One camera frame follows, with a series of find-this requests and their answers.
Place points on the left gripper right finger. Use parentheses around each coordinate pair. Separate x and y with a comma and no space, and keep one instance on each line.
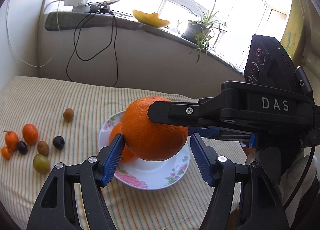
(260,206)

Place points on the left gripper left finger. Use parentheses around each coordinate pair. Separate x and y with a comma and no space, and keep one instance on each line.
(55,206)

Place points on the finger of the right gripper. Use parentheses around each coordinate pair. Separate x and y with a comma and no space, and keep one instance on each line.
(224,135)
(204,113)

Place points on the large orange with stem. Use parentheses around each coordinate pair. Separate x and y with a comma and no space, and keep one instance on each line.
(147,140)

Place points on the green yellow plum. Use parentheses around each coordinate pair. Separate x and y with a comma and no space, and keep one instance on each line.
(41,164)

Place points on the brown kiwi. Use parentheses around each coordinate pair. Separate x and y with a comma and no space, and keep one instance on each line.
(43,148)
(68,115)

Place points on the dark plum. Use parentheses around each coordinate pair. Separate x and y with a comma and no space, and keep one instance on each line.
(59,142)
(22,148)

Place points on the floral white ceramic plate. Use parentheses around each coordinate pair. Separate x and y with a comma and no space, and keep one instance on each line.
(147,175)

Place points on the tiny orange kumquat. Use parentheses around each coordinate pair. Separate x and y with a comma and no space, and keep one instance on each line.
(6,153)

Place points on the medium tangerine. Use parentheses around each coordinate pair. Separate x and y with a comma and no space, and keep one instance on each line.
(30,134)

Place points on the right white gloved hand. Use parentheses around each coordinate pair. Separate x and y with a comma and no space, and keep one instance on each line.
(285,181)

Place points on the potted spider plant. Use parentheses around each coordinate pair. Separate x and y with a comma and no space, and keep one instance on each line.
(204,32)

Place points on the striped tablecloth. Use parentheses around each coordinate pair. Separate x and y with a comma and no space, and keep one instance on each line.
(42,102)

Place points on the yellow melon rind bowl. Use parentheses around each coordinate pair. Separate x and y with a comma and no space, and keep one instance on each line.
(150,19)

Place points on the white power strip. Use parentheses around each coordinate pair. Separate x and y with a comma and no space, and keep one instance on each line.
(81,6)

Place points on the grey windowsill mat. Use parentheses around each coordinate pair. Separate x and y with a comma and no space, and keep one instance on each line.
(56,21)

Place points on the wall map poster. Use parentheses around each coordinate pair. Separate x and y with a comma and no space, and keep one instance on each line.
(294,32)

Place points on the ring light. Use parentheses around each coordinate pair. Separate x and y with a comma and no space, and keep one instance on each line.
(104,3)

